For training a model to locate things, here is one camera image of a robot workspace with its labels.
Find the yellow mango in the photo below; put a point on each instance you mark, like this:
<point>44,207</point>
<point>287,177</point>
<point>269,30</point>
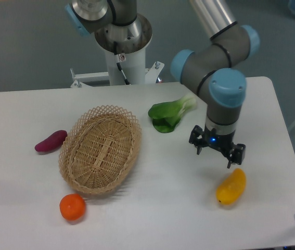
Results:
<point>230,190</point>

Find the woven wicker basket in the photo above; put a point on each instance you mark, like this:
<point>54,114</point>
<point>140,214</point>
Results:
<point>100,150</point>

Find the green bok choy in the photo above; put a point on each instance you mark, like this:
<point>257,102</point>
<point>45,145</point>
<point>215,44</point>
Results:
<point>165,116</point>

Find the purple sweet potato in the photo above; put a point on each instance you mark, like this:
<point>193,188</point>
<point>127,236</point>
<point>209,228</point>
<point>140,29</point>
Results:
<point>51,143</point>

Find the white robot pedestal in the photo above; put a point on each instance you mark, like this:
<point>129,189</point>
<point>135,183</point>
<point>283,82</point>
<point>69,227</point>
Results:
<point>124,48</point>

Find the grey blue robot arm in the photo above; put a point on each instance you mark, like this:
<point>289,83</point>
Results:
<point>209,74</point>

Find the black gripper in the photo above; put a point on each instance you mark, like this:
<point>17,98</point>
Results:
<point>222,143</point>

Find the orange tangerine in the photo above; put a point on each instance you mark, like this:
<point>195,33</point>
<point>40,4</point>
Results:
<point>72,207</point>

